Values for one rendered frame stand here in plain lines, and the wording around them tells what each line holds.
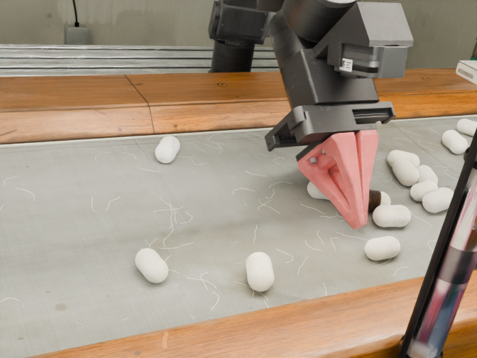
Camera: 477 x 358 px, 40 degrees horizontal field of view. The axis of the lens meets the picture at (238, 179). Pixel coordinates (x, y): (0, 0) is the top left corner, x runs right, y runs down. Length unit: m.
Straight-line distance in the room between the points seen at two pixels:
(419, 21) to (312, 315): 2.17
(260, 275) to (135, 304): 0.09
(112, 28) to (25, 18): 0.33
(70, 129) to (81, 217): 0.15
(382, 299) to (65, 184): 0.29
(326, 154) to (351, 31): 0.11
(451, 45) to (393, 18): 1.88
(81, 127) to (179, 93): 0.13
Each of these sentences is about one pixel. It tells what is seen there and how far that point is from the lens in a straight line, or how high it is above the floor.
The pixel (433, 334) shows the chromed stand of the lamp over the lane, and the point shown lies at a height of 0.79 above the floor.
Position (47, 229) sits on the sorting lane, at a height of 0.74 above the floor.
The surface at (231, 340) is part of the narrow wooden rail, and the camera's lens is 0.40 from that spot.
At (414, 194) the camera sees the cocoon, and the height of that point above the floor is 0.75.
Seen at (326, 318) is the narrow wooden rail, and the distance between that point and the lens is 0.43.
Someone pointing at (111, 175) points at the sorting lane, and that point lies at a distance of 0.61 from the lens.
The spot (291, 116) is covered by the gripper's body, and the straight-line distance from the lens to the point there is 0.54.
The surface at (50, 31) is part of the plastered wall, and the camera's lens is 2.63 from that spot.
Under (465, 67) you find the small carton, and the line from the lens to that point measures 1.00.
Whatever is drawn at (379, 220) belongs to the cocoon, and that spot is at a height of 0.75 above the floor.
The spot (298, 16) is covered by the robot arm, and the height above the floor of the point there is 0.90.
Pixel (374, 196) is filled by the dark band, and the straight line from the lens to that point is 0.61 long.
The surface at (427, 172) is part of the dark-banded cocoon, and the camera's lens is 0.68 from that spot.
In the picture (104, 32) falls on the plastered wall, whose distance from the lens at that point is 2.67.
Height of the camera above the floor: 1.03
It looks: 28 degrees down
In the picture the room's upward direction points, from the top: 10 degrees clockwise
